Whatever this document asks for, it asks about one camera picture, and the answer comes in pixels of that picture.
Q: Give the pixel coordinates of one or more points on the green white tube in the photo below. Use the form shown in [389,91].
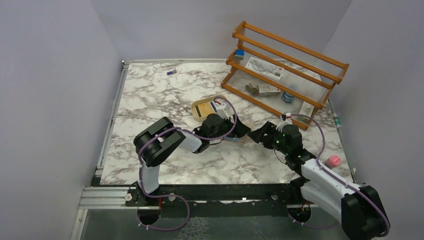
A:
[336,120]

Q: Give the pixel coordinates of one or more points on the yellow card with black stripe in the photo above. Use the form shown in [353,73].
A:
[203,110]

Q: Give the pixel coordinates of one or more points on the metal binder clip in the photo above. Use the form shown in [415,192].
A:
[251,89]

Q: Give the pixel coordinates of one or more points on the green white small box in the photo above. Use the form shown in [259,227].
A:
[305,112]

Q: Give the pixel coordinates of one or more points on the pink round cap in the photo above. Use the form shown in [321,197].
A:
[333,161]

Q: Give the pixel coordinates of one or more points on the orange wooden shelf rack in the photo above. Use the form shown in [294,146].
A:
[308,75]

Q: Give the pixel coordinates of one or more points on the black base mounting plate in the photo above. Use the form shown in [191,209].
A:
[216,201]

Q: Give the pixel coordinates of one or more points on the grey card in tray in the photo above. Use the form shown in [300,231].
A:
[216,105]

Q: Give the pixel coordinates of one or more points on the beige oval tray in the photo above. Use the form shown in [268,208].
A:
[224,114]

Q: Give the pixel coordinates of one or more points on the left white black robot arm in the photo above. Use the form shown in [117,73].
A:
[157,142]

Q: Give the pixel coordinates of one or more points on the beige card holder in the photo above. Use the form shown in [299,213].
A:
[246,139]

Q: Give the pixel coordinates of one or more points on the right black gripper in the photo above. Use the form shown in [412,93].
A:
[269,133]

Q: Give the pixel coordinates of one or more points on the small grey box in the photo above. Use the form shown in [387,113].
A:
[267,90]

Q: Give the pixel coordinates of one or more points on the clear printed packet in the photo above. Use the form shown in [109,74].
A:
[265,68]

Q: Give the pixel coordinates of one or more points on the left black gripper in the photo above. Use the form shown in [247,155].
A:
[234,129]

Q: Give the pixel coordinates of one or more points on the blue grey eraser block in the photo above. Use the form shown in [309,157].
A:
[239,54]

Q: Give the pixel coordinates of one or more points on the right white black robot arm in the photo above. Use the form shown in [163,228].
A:
[358,208]

